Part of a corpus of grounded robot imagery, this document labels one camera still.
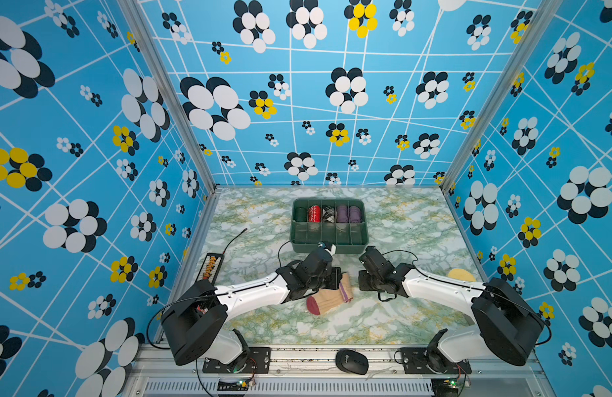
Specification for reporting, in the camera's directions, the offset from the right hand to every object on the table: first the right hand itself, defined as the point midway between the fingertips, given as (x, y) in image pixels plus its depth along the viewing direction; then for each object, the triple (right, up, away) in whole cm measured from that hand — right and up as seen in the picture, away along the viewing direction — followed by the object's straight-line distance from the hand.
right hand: (363, 280), depth 89 cm
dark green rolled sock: (-24, +24, +13) cm, 36 cm away
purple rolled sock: (-6, +24, +13) cm, 28 cm away
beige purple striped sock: (-14, -6, -5) cm, 16 cm away
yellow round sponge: (+36, +2, 0) cm, 36 cm away
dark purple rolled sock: (-1, +24, +12) cm, 27 cm away
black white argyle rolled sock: (-12, +24, +12) cm, 30 cm away
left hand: (-7, +4, -9) cm, 12 cm away
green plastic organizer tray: (-4, +15, +4) cm, 16 cm away
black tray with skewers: (-57, +4, +2) cm, 57 cm away
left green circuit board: (-42, -26, -18) cm, 52 cm away
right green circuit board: (+20, -25, -19) cm, 37 cm away
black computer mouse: (-7, -19, -18) cm, 27 cm away
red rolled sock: (-18, +24, +12) cm, 32 cm away
